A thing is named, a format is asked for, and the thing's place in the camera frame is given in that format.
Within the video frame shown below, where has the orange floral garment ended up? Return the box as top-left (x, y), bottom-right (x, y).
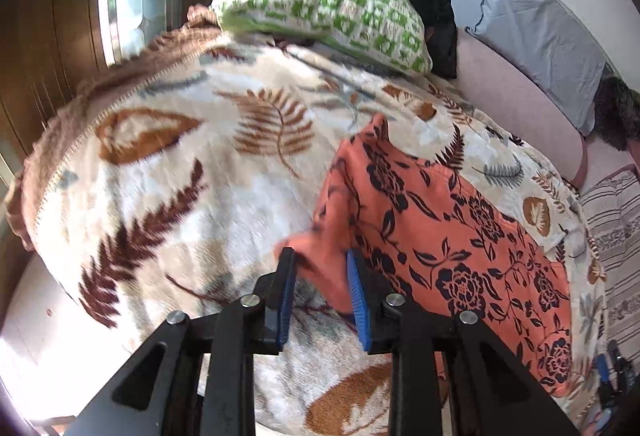
top-left (288, 115), bottom-right (572, 397)

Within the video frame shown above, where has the striped floral pillow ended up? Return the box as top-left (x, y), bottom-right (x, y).
top-left (580, 170), bottom-right (639, 364)

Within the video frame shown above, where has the leaf-patterned fleece blanket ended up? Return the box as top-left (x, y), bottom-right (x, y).
top-left (4, 13), bottom-right (605, 435)

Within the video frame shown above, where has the dark furry cushion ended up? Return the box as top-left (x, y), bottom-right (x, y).
top-left (593, 76), bottom-right (640, 151)

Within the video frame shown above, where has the pink bolster cushion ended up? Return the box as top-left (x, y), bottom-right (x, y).
top-left (454, 30), bottom-right (587, 188)

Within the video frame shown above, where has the grey pillow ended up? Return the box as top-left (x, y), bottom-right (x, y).
top-left (468, 0), bottom-right (611, 137)

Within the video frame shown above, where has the green checkered pillow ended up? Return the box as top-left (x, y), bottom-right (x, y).
top-left (209, 0), bottom-right (433, 76)

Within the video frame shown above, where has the black garment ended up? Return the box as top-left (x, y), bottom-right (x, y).
top-left (330, 0), bottom-right (459, 80)

